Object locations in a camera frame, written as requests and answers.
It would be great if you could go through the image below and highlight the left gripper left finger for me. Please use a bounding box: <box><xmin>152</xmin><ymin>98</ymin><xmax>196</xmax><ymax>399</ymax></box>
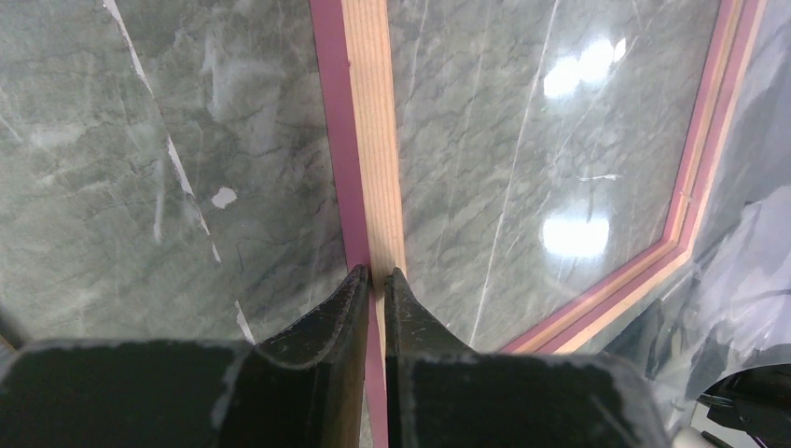
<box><xmin>1</xmin><ymin>265</ymin><xmax>369</xmax><ymax>447</ymax></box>

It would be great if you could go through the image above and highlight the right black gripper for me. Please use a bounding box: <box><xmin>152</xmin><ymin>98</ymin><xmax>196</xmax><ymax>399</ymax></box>
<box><xmin>698</xmin><ymin>364</ymin><xmax>790</xmax><ymax>447</ymax></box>

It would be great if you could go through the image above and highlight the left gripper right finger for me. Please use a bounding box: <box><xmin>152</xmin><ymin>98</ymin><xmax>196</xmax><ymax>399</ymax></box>
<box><xmin>384</xmin><ymin>269</ymin><xmax>671</xmax><ymax>447</ymax></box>

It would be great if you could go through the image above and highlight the clear glass pane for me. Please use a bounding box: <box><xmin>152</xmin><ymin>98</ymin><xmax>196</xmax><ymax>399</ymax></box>
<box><xmin>102</xmin><ymin>0</ymin><xmax>791</xmax><ymax>434</ymax></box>

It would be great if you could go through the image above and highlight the pink wooden picture frame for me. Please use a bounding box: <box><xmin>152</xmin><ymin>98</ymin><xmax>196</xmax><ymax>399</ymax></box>
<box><xmin>311</xmin><ymin>1</ymin><xmax>766</xmax><ymax>447</ymax></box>

